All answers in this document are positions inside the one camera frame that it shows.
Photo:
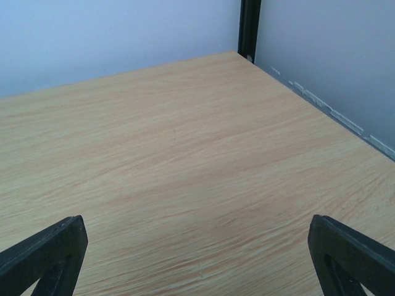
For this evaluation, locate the black back right frame post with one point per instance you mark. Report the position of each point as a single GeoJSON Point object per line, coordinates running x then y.
{"type": "Point", "coordinates": [248, 28]}

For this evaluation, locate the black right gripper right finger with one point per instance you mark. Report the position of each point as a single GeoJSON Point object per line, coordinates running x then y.
{"type": "Point", "coordinates": [347, 261]}

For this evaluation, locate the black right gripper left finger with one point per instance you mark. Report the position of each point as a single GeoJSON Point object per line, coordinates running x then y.
{"type": "Point", "coordinates": [51, 259]}

